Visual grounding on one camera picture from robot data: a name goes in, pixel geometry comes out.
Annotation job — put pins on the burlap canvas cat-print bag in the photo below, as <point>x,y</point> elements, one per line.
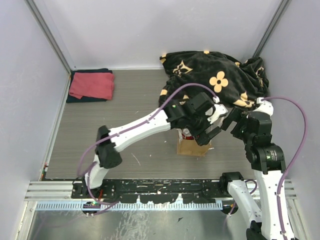
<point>190,147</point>

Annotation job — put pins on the aluminium frame rail front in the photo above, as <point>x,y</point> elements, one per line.
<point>62,190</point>

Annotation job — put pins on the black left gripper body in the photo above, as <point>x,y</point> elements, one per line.
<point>198,124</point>

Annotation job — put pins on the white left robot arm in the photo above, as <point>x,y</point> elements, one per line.
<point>111,142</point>

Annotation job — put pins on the black floral fleece blanket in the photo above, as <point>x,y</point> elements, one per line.
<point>236,83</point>

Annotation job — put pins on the black mounting base rail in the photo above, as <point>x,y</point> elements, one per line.
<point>161,191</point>

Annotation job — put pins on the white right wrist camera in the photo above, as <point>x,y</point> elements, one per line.
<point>264,106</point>

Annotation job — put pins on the white slotted cable duct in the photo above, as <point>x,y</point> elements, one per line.
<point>83,206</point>

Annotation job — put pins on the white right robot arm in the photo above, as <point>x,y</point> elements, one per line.
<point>270,219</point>

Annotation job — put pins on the dark teal folded cloth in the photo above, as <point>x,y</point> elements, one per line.
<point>71,99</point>

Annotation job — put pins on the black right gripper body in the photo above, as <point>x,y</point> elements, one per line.
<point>239,130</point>

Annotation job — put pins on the pink folded cloth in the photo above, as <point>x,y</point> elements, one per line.
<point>98,85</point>

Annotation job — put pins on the red cola can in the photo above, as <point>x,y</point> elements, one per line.
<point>186,135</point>

